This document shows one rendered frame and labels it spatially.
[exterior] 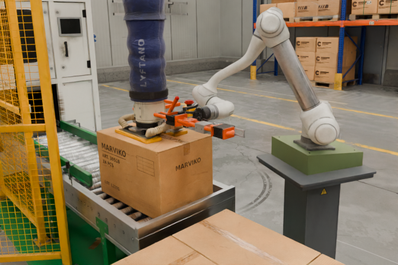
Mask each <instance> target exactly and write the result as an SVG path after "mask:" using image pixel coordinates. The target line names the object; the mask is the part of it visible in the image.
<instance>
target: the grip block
mask: <svg viewBox="0 0 398 265"><path fill-rule="evenodd" d="M177 113H178V111H176V112H171V113H167V114H166V124H168V125H171V126H175V127H178V126H181V125H183V124H180V123H177V120H178V119H182V120H183V118H187V114H182V115H177V116H175V117H173V116H172V115H174V114H177Z"/></svg>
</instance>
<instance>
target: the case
mask: <svg viewBox="0 0 398 265"><path fill-rule="evenodd" d="M118 128H122V126H117V127H112V128H107V129H104V130H99V131H97V143H98V156H99V169H100V176H101V189H102V192H104V193H106V194H108V195H110V196H112V197H114V198H116V199H117V200H119V201H121V202H123V203H125V204H126V205H128V206H130V207H132V208H134V209H136V210H138V211H140V212H141V213H143V214H145V215H147V216H149V217H151V218H153V219H154V218H156V217H159V216H161V215H163V214H166V213H168V212H171V211H173V210H175V209H177V208H180V207H182V206H184V205H187V204H189V203H191V202H194V201H196V200H198V199H201V198H203V197H205V196H208V195H210V194H212V193H213V151H212V137H211V135H210V134H202V133H200V132H196V131H194V130H189V129H186V128H182V129H183V130H187V131H188V133H187V134H183V135H179V136H176V137H174V136H171V135H167V134H164V133H159V134H156V136H158V137H161V138H162V140H161V141H157V142H154V143H150V144H145V143H143V142H140V141H137V140H134V139H132V138H129V137H126V136H124V135H121V134H119V133H116V132H115V129H118Z"/></svg>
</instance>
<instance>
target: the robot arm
mask: <svg viewBox="0 0 398 265"><path fill-rule="evenodd" d="M289 38H290V33H289V31H288V28H287V26H286V23H285V21H284V19H283V12H282V10H280V9H279V8H277V7H271V8H269V9H268V10H267V11H264V12H263V13H261V14H260V15H259V17H258V18H257V21H256V29H255V32H254V34H253V36H252V39H251V42H250V45H249V48H248V50H247V52H246V54H245V55H244V56H243V57H242V58H241V59H239V60H238V61H236V62H234V63H233V64H231V65H229V66H228V67H225V68H224V69H222V70H221V71H219V72H217V73H216V74H215V75H214V76H213V77H212V78H211V79H210V80H209V81H208V82H207V83H205V84H203V85H198V86H196V87H195V88H194V89H193V90H192V97H193V98H194V100H195V101H196V102H197V103H198V104H194V105H191V106H187V107H184V108H183V111H181V112H178V113H177V114H174V115H172V116H173V117H175V116H177V115H182V114H192V115H193V116H192V118H194V119H197V120H196V121H202V120H203V118H204V119H207V120H208V121H209V120H213V119H223V118H227V117H229V116H231V115H232V114H233V112H234V110H235V107H234V105H233V103H231V102H229V101H225V100H223V99H220V98H218V97H217V85H218V84H219V82H220V81H221V80H223V79H225V78H227V77H229V76H231V75H233V74H235V73H237V72H239V71H241V70H243V69H245V68H247V67H248V66H249V65H251V64H252V63H253V62H254V61H255V59H256V58H257V57H258V56H259V55H260V53H261V52H262V51H263V49H264V48H265V47H266V46H267V47H268V48H271V50H272V52H273V54H274V56H275V58H276V60H277V62H278V63H279V65H280V67H281V69H282V71H283V73H284V75H285V77H286V79H287V81H288V83H289V85H290V87H291V89H292V91H293V93H294V95H295V97H296V99H297V101H298V103H299V105H300V107H301V109H302V111H301V113H300V119H301V121H302V130H301V139H298V140H293V142H294V143H296V144H298V145H300V146H302V147H303V148H305V149H306V150H307V151H316V150H335V147H334V146H332V145H330V143H332V142H334V141H335V140H336V139H337V137H338V135H339V125H338V123H337V122H336V120H335V117H334V116H333V111H332V107H331V105H330V104H329V103H328V101H320V100H319V98H318V97H317V95H316V92H315V91H314V89H313V86H312V84H311V83H310V81H309V78H308V77H307V75H306V72H305V71H304V69H303V67H302V65H301V63H300V61H299V58H298V57H297V55H296V52H295V51H294V49H293V47H292V45H291V43H290V41H289ZM199 105H200V106H201V107H202V108H199V107H198V106H199ZM193 108H196V109H195V110H194V111H186V110H189V109H193Z"/></svg>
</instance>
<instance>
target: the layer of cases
mask: <svg viewBox="0 0 398 265"><path fill-rule="evenodd" d="M111 265H345V264H343V263H341V262H339V261H337V260H334V259H332V258H330V257H328V256H326V255H324V254H321V253H320V252H318V251H315V250H313V249H311V248H309V247H307V246H305V245H302V244H300V243H298V242H296V241H294V240H292V239H290V238H288V237H285V236H283V235H281V234H279V233H277V232H275V231H273V230H271V229H269V228H266V227H264V226H262V225H260V224H258V223H256V222H253V221H251V220H250V219H247V218H245V217H243V216H241V215H239V214H236V213H234V212H232V211H230V210H228V209H225V210H224V211H221V212H219V213H217V214H215V215H213V216H211V217H209V218H206V219H204V220H202V221H200V222H198V223H196V224H194V225H192V226H190V227H188V228H186V229H184V230H182V231H180V232H178V233H176V234H173V235H172V236H169V237H167V238H165V239H163V240H161V241H158V242H156V243H154V244H152V245H150V246H148V247H146V248H144V249H142V250H140V251H138V252H136V253H134V254H132V255H130V256H128V257H125V258H123V259H121V260H119V261H117V262H115V263H113V264H111Z"/></svg>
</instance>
